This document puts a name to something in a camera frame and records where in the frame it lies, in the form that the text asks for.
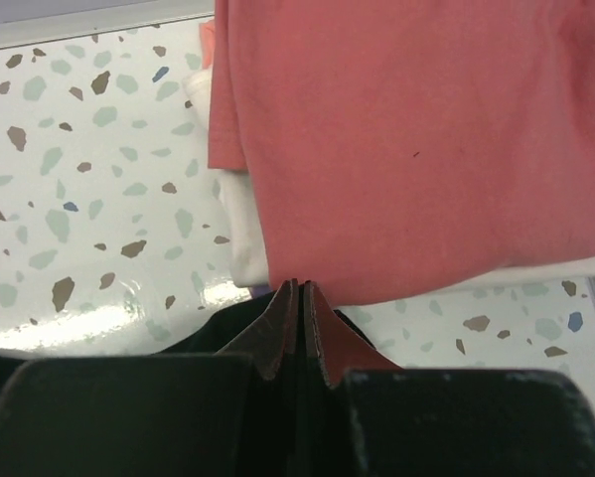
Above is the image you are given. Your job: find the black t shirt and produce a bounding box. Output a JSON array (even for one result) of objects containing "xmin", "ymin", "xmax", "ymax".
[{"xmin": 0, "ymin": 290, "xmax": 377, "ymax": 413}]

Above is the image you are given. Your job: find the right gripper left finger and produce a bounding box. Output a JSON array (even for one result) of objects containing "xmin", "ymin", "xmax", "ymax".
[{"xmin": 0, "ymin": 281, "xmax": 298, "ymax": 476}]

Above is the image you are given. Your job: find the lavender folded t shirt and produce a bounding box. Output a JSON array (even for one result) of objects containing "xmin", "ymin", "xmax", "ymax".
[{"xmin": 248, "ymin": 285, "xmax": 275, "ymax": 301}]

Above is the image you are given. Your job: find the pink folded t shirt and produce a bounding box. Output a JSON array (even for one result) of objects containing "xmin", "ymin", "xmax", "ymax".
[{"xmin": 209, "ymin": 1, "xmax": 595, "ymax": 305}]

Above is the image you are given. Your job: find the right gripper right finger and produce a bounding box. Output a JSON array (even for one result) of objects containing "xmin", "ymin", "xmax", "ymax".
[{"xmin": 301, "ymin": 282, "xmax": 595, "ymax": 476}]

